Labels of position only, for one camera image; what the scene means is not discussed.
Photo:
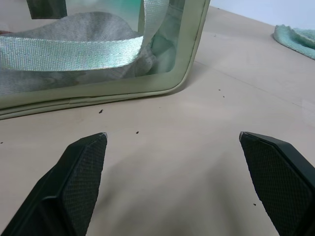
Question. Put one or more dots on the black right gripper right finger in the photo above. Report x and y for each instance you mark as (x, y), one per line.
(278, 179)

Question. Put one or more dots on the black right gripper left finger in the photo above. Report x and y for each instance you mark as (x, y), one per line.
(73, 186)

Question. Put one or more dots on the clear plastic tote bag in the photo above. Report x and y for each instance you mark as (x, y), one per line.
(187, 61)

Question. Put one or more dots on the grey cloth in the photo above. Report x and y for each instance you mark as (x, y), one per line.
(86, 29)

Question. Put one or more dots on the light green towel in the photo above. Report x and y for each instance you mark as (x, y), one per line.
(297, 39)

